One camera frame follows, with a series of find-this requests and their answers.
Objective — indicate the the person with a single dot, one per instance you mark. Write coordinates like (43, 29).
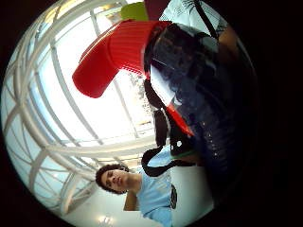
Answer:
(154, 192)

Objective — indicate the green chair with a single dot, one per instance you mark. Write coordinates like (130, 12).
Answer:
(134, 11)

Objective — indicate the dark maroon chair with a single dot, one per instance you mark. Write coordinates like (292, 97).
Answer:
(155, 8)

